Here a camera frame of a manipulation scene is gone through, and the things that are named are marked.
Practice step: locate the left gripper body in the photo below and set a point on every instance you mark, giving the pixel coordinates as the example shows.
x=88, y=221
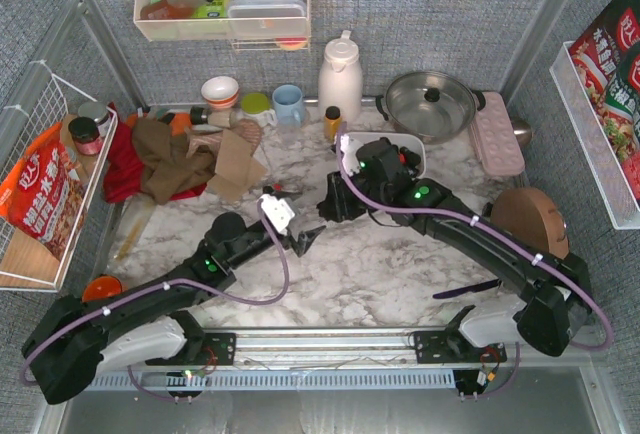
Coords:
x=293, y=236

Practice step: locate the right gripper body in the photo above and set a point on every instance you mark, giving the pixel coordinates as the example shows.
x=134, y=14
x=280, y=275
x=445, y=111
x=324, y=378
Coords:
x=341, y=196

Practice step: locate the white plastic storage basket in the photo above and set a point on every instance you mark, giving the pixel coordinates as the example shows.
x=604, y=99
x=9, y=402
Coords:
x=401, y=140

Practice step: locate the brown cardboard piece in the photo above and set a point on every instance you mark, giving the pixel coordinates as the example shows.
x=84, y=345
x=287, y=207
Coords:
x=236, y=170

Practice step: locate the brown cloth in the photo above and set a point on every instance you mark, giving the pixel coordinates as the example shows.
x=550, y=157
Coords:
x=168, y=170

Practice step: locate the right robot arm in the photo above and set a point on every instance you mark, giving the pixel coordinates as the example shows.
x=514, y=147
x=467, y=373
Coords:
x=551, y=291

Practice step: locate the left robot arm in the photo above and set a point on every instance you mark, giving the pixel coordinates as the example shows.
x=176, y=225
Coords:
x=77, y=340

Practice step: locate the orange juice bottle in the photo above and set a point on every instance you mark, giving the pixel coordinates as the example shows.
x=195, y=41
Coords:
x=332, y=122

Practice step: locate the steel pot with lid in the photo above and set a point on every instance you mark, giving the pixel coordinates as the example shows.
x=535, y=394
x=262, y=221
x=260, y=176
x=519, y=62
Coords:
x=430, y=105

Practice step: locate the white thermos jug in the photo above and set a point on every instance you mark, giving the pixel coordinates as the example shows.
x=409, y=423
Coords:
x=340, y=82

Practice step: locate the clear glass cup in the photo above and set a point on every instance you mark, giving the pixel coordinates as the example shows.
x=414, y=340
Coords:
x=288, y=135

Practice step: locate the striped pink towel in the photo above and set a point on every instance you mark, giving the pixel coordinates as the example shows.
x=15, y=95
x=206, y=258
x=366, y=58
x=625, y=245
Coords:
x=211, y=138

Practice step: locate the pink egg tray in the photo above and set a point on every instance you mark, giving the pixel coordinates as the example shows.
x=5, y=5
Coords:
x=493, y=139

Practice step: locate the blue mug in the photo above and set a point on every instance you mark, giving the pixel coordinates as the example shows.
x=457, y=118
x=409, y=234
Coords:
x=288, y=104

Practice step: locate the red cloth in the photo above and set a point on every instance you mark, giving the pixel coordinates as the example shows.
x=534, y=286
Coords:
x=123, y=176

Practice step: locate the black bottle cap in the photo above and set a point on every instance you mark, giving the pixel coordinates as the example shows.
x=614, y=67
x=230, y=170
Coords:
x=198, y=115

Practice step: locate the orange plate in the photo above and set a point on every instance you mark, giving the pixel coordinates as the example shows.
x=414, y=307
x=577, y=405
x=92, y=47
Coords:
x=180, y=123

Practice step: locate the orange mug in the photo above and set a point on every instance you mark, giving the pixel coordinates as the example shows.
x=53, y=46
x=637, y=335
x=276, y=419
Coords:
x=102, y=287

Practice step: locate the green lid cup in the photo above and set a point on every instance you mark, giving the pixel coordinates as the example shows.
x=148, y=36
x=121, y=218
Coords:
x=256, y=107

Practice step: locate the steel ladle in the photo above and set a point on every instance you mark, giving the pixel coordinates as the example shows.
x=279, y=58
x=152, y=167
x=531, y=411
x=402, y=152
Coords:
x=522, y=131

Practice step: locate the round wooden cutting board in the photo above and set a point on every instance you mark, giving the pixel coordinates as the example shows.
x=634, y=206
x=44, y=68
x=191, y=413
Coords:
x=531, y=216

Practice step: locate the orange striped bowl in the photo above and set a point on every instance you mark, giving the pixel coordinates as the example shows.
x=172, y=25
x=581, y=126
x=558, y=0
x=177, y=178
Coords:
x=220, y=92

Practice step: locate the purple knife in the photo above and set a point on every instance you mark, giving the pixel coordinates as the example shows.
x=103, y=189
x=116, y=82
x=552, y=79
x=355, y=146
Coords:
x=474, y=288

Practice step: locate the red lid jar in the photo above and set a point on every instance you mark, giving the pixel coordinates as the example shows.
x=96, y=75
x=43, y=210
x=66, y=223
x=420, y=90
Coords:
x=85, y=136

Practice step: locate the silver lid jar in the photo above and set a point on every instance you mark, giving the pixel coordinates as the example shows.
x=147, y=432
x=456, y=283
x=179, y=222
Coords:
x=97, y=112

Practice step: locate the orange snack bag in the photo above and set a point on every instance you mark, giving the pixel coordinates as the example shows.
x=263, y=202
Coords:
x=39, y=196

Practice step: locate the clear plastic food container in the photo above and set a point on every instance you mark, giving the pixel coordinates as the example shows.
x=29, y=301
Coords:
x=266, y=19

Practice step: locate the red seasoning packet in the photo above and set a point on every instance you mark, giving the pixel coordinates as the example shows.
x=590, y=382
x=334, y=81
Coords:
x=606, y=59

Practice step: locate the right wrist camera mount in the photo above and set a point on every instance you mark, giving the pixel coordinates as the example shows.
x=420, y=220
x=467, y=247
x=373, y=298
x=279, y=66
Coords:
x=349, y=147

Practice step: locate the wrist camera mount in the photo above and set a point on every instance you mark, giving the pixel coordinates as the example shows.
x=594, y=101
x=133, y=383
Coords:
x=279, y=211
x=349, y=147

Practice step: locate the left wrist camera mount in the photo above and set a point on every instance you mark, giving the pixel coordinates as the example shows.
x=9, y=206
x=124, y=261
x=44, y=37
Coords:
x=279, y=211

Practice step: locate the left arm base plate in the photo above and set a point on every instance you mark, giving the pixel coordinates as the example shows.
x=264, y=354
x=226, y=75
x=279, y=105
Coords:
x=215, y=349

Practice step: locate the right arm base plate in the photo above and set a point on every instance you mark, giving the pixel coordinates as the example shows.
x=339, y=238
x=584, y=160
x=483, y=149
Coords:
x=442, y=346

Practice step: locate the white wire side basket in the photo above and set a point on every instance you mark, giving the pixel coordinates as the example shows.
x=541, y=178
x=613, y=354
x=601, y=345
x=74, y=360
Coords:
x=26, y=265

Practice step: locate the white right wall basket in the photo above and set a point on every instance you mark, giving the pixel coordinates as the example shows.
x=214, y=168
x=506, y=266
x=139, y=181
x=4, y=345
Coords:
x=613, y=187

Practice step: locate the cream wall basket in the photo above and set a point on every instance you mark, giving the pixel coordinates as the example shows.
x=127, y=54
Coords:
x=170, y=20

